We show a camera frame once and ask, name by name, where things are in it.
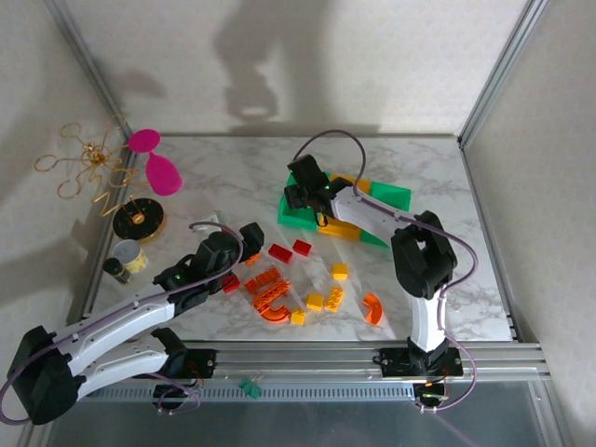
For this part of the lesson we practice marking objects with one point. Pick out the red square lego brick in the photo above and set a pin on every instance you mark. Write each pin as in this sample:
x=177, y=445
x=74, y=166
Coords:
x=302, y=247

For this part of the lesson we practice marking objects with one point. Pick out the wide aluminium base rail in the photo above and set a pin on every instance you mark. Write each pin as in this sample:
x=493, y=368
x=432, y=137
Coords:
x=302, y=361

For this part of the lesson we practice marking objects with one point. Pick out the aluminium side rail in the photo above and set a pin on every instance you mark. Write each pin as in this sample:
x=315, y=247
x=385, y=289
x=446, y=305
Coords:
x=96, y=284
x=488, y=233

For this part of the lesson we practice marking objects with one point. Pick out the yellow plastic bin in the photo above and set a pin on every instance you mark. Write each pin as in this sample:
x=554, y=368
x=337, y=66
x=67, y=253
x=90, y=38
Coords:
x=340, y=229

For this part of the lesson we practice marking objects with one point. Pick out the small black bottle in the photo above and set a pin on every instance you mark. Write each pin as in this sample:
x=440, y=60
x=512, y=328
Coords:
x=116, y=272

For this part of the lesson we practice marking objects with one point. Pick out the clear orange arch lego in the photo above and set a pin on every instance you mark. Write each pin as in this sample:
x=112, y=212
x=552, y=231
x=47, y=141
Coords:
x=375, y=309
x=270, y=316

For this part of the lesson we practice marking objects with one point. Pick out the green terminal connector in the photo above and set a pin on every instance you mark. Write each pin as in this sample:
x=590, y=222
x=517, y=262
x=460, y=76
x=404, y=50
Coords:
x=250, y=389

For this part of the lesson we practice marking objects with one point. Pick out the orange square lego brick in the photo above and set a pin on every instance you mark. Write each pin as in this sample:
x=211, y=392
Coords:
x=253, y=259

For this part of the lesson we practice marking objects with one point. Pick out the red rectangular lego brick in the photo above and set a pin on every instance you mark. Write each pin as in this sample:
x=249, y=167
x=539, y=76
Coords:
x=280, y=253

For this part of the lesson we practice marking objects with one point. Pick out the pink plastic goblet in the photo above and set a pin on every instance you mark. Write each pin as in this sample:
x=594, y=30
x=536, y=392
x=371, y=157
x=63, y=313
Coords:
x=163, y=174

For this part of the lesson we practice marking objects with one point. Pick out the small red lego piece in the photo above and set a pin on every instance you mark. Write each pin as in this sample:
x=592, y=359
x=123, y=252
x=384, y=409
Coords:
x=232, y=285

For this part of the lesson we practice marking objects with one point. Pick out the small yellow lego brick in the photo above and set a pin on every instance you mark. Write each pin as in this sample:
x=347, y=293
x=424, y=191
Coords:
x=298, y=316

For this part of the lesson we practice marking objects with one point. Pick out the aluminium frame post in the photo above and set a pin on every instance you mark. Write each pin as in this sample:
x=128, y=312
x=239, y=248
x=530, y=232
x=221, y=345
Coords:
x=503, y=70
x=87, y=60

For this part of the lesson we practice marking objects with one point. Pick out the orange perforated lego beam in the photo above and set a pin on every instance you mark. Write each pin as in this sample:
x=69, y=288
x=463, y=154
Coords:
x=272, y=295

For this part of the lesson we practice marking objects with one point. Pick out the orange rectangular lego brick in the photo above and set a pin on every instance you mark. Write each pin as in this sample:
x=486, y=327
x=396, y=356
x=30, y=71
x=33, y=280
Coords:
x=267, y=277

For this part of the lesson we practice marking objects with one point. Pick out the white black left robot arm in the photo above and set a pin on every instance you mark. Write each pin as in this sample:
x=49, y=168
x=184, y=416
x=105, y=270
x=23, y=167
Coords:
x=116, y=326

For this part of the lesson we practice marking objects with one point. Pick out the yellow square lego brick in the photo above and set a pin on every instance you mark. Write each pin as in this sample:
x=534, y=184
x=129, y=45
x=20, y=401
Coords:
x=340, y=271
x=315, y=302

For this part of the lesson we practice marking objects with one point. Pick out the yellow brick pair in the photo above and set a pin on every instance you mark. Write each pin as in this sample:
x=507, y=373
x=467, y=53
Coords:
x=334, y=299

